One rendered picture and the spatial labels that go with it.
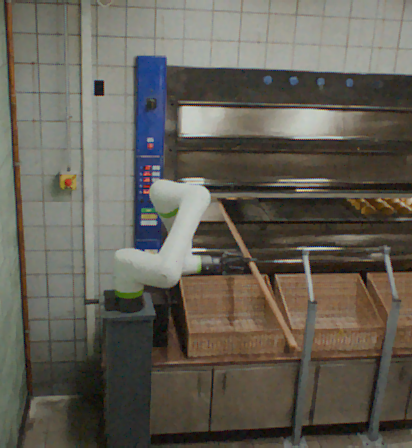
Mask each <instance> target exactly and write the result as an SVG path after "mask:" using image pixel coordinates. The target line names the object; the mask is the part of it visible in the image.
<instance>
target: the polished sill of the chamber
mask: <svg viewBox="0 0 412 448"><path fill-rule="evenodd" d="M232 222H233V224H234V226H235V228H236V230H300V229H412V220H392V221H232ZM196 230H231V229H230V227H229V225H228V223H227V221H199V223H198V225H197V228H196Z"/></svg>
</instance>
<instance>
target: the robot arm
mask: <svg viewBox="0 0 412 448"><path fill-rule="evenodd" d="M150 198H151V201H152V203H153V205H154V207H155V209H156V211H157V213H158V216H159V217H160V219H161V221H162V222H163V224H164V226H166V228H167V231H168V233H169V236H168V238H167V240H166V242H164V244H163V246H162V248H161V249H160V251H159V253H157V254H153V253H148V252H144V251H141V250H138V249H133V248H124V249H120V250H118V251H116V252H115V254H114V257H113V287H114V289H112V290H103V294H102V297H100V296H99V299H91V300H85V305H91V304H99V306H105V309H106V311H112V310H116V311H119V312H126V313H131V312H137V311H140V310H142V309H143V308H144V307H146V303H147V302H146V299H144V298H143V287H144V285H150V286H155V287H160V288H170V287H173V286H174V285H176V284H177V282H178V281H179V279H180V276H187V274H192V273H211V271H220V272H222V274H224V277H227V276H231V274H241V273H242V271H244V270H250V267H249V265H242V266H233V265H229V264H230V263H233V262H240V261H244V262H257V259H251V258H250V257H248V258H245V257H244V256H242V253H232V252H227V251H225V253H224V256H221V257H211V256H193V254H192V241H191V240H192V238H193V234H194V232H195V230H196V228H197V225H198V223H199V221H200V220H201V218H202V216H203V213H205V212H206V210H207V208H208V207H209V205H210V201H211V197H210V193H209V191H208V190H207V189H206V188H205V187H202V186H199V185H188V184H179V183H175V182H171V181H167V180H159V181H156V182H155V183H154V184H153V185H152V186H151V188H150ZM225 257H235V258H234V259H227V258H225ZM227 269H235V270H231V271H225V270H227Z"/></svg>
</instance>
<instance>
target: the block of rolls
mask: <svg viewBox="0 0 412 448"><path fill-rule="evenodd" d="M347 201H349V202H351V203H352V205H354V206H355V207H356V209H360V210H361V213H363V215H374V213H375V212H376V209H377V210H380V211H379V212H380V215H384V216H390V215H393V214H394V210H397V212H398V214H399V215H410V214H411V210H412V198H411V199H407V198H398V199H397V198H381V199H380V198H357V199H354V198H347ZM366 201H369V203H367V202H366ZM371 205H373V206H374V207H373V206H371ZM406 205H407V206H406ZM390 206H391V207H390Z"/></svg>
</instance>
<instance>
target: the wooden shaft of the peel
mask: <svg viewBox="0 0 412 448"><path fill-rule="evenodd" d="M218 206H219V208H220V210H221V212H222V214H224V217H225V219H226V221H227V223H228V225H229V227H230V229H231V231H232V233H233V236H234V238H235V240H236V242H237V244H238V246H239V248H240V250H241V252H242V254H244V257H245V258H248V257H250V258H251V256H250V254H249V252H248V250H247V248H246V246H245V244H244V242H242V240H241V238H240V236H239V234H238V232H237V230H236V228H235V226H234V224H233V222H232V220H231V218H230V216H229V213H228V212H227V210H226V208H225V206H224V204H222V203H219V204H218ZM251 259H252V258H251ZM247 263H248V265H249V267H250V269H251V271H252V273H253V276H254V278H255V280H256V282H257V284H258V286H259V288H260V290H261V292H262V294H264V297H265V299H266V301H267V303H268V305H269V307H270V309H271V311H272V313H273V315H274V318H275V320H276V322H277V324H278V326H279V328H280V330H281V332H282V334H283V336H285V339H286V341H287V343H288V345H289V347H290V349H291V350H293V351H295V350H296V349H297V344H296V342H295V341H294V339H293V336H292V334H291V332H290V330H289V328H288V326H287V324H286V322H285V321H284V319H282V317H281V314H280V312H279V310H278V308H277V306H276V304H275V302H274V300H273V299H272V297H271V294H270V292H269V290H268V288H267V286H266V284H265V282H264V280H262V278H261V277H260V274H259V272H258V270H257V268H256V266H255V264H254V262H247Z"/></svg>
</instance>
